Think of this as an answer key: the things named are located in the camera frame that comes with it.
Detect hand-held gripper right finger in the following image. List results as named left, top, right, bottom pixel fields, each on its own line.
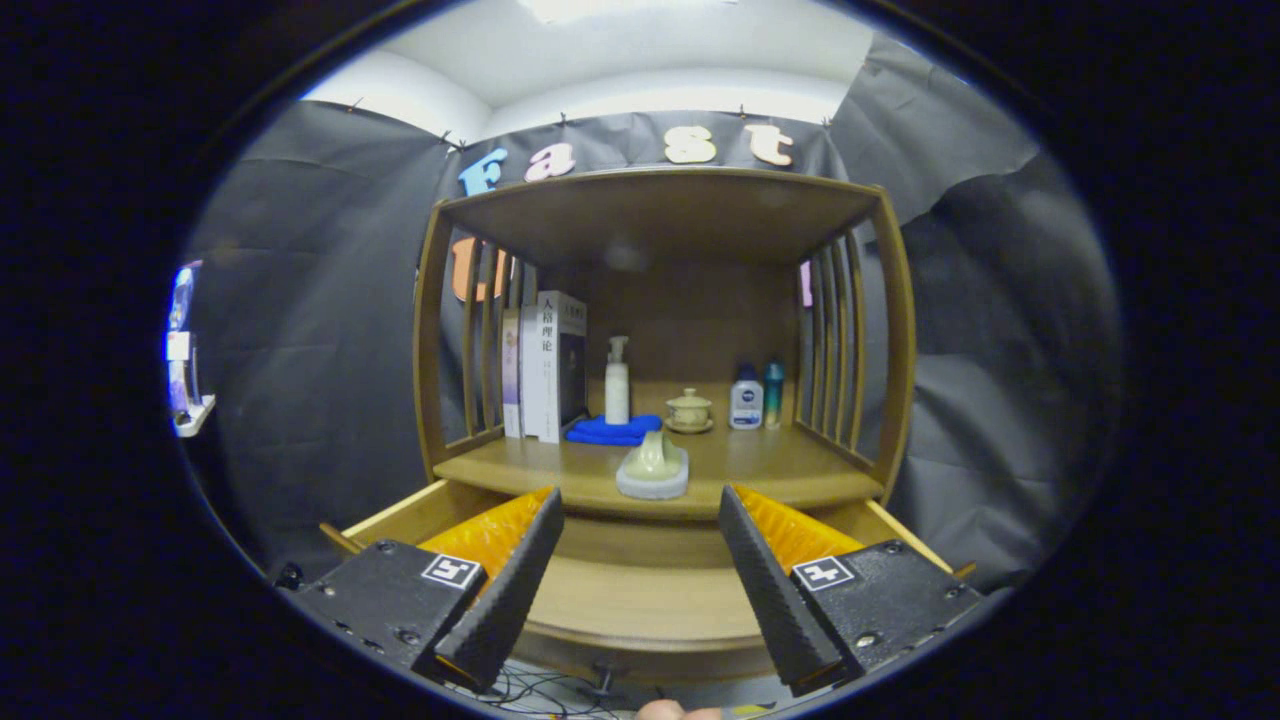
left=717, top=484, right=1001, bottom=698

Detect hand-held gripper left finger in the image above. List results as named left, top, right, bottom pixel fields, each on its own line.
left=280, top=487, right=566, bottom=693

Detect wooden drawer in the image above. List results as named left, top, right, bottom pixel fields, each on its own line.
left=320, top=478, right=976, bottom=691

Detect wooden countertop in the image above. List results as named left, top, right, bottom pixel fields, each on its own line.
left=432, top=380, right=886, bottom=521

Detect wooden cabinet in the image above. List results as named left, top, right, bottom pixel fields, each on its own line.
left=413, top=165, right=918, bottom=521

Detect blue folded cloth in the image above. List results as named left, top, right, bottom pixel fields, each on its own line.
left=565, top=414, right=664, bottom=447

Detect white lotion bottle blue cap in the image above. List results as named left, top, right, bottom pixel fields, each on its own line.
left=729, top=363, right=765, bottom=431

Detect beige lidded teacup with saucer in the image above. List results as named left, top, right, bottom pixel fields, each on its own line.
left=665, top=387, right=715, bottom=434

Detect thin pale purple book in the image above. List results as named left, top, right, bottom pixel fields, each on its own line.
left=501, top=307, right=523, bottom=439

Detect white pump bottle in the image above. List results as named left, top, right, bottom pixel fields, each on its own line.
left=604, top=335, right=632, bottom=426

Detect thick white book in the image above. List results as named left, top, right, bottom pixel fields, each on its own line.
left=519, top=290, right=589, bottom=444

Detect black backdrop cloth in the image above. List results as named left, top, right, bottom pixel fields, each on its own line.
left=185, top=35, right=1126, bottom=591

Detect black floor cables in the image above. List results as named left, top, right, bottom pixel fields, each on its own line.
left=470, top=665, right=641, bottom=716

